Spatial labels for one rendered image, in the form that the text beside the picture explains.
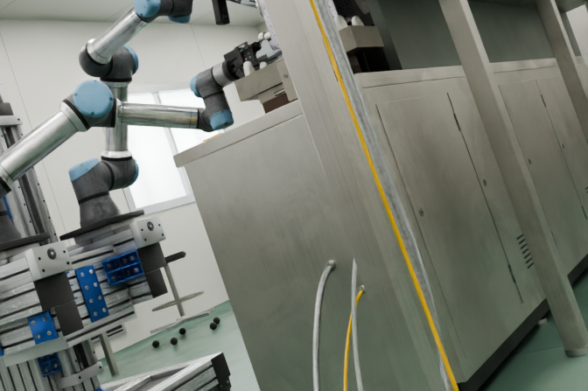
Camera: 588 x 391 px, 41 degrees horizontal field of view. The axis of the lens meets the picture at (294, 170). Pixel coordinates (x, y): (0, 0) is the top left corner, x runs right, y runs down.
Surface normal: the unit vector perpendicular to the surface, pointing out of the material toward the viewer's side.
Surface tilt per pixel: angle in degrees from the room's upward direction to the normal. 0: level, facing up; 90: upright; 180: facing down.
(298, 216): 90
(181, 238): 90
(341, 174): 90
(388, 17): 90
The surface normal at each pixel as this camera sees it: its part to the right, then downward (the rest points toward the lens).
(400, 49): 0.78, -0.30
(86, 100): 0.39, -0.23
